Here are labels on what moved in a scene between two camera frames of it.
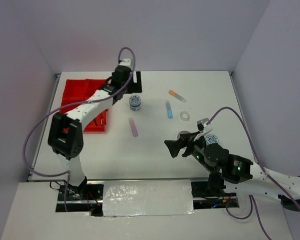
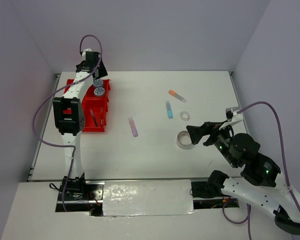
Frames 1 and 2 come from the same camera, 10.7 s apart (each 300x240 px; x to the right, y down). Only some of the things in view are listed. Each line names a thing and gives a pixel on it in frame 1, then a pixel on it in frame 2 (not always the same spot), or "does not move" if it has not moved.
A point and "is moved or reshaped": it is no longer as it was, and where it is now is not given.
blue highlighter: [169, 111] does not move
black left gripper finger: [135, 87] to [102, 70]
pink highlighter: [133, 127] does not move
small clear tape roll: [185, 116] does not move
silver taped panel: [149, 197] does not move
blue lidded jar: [134, 102] is moved or reshaped
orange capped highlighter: [179, 97] does not move
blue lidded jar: [211, 138] is moved or reshaped
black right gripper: [186, 140] to [195, 131]
